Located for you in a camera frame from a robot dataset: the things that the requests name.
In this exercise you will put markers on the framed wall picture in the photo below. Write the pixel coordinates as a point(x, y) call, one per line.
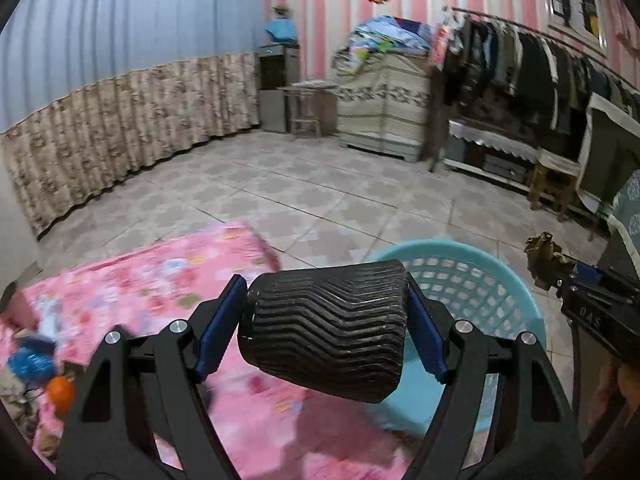
point(580, 20)

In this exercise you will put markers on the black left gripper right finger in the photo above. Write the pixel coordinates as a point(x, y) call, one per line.
point(503, 413)

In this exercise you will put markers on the blue crinkled plastic wrapper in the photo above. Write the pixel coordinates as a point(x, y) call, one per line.
point(33, 361)

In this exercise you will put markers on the small wooden side table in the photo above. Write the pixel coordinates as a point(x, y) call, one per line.
point(304, 101)

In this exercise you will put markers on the orange mandarin fruit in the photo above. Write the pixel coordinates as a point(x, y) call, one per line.
point(61, 392)

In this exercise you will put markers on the floral beige curtain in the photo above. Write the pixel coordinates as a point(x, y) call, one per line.
point(84, 143)

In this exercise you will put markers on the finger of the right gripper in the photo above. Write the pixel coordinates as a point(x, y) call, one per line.
point(575, 271)

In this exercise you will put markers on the wooden stool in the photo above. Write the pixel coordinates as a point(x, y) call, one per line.
point(554, 175)

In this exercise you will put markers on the brown paper trash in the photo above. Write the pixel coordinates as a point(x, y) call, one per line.
point(546, 261)

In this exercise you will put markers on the pile of folded clothes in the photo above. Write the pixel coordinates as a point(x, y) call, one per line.
point(379, 35)

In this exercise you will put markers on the clothes rack with garments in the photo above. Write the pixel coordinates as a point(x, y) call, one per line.
point(507, 91)

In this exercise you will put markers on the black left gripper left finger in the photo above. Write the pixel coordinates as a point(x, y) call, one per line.
point(138, 413)

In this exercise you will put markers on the grey water dispenser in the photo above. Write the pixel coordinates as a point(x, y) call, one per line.
point(278, 67)

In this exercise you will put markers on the blue bag on dispenser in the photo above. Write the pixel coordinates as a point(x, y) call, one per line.
point(282, 31)

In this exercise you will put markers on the black ribbed plastic cup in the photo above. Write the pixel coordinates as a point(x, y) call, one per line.
point(340, 331)

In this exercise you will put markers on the light blue plastic basket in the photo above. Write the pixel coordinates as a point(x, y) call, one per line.
point(472, 285)

